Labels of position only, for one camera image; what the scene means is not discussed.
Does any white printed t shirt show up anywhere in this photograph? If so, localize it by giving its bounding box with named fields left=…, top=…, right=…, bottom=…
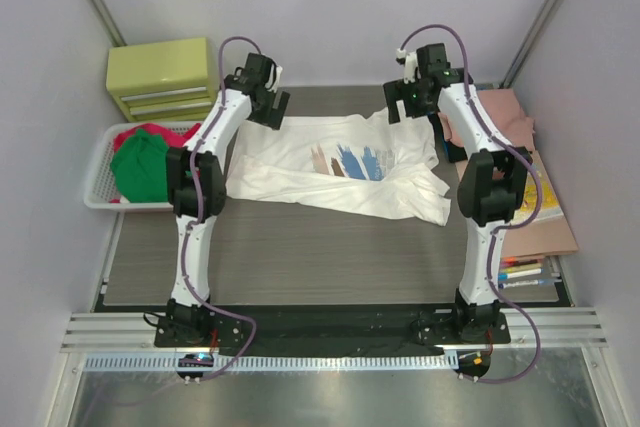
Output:
left=226, top=110, right=451, bottom=226

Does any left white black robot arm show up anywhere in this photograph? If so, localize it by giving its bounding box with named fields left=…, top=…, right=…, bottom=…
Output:
left=155, top=53, right=290, bottom=347

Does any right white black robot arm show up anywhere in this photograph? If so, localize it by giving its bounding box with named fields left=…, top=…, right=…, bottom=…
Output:
left=383, top=43, right=531, bottom=343

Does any black folded t shirt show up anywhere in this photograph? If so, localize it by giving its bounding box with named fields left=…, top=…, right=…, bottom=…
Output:
left=429, top=114, right=467, bottom=163

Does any pink folded t shirt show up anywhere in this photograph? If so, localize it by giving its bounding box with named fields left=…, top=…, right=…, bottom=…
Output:
left=442, top=87, right=536, bottom=153

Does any red t shirt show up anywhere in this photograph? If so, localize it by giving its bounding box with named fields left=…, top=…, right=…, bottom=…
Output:
left=112, top=121, right=202, bottom=206

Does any yellow-green drawer box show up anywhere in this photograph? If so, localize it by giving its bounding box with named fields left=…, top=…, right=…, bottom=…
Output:
left=106, top=37, right=219, bottom=122

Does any green t shirt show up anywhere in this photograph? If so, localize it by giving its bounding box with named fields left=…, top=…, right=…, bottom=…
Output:
left=110, top=129, right=169, bottom=203

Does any yellow picture book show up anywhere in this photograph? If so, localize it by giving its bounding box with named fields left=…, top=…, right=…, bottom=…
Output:
left=513, top=167, right=564, bottom=224

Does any white plastic basket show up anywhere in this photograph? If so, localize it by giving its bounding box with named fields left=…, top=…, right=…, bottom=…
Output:
left=84, top=121, right=198, bottom=211

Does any red marker pen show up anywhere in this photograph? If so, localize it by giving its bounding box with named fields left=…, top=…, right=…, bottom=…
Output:
left=500, top=258, right=544, bottom=270

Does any brown cardboard sheet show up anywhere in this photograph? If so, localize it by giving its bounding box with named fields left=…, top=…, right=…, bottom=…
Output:
left=501, top=152, right=578, bottom=258

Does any yellow marker pen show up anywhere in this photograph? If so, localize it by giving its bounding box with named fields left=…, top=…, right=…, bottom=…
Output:
left=500, top=265, right=542, bottom=276

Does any dark blue marker pen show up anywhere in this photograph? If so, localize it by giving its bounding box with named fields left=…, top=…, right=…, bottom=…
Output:
left=498, top=278, right=562, bottom=290

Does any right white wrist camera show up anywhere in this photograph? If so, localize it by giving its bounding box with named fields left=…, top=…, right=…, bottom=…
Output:
left=396, top=48, right=420, bottom=84

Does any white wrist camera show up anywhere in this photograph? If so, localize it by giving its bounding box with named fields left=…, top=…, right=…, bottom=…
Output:
left=396, top=48, right=420, bottom=84
left=265, top=64, right=283, bottom=93

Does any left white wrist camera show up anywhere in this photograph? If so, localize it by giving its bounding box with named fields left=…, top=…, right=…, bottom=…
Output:
left=265, top=64, right=283, bottom=93

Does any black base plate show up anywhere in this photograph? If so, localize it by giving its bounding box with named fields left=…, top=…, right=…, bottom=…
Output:
left=143, top=304, right=511, bottom=358

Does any white slotted cable duct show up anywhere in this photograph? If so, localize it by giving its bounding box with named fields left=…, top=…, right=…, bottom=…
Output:
left=84, top=351, right=458, bottom=374

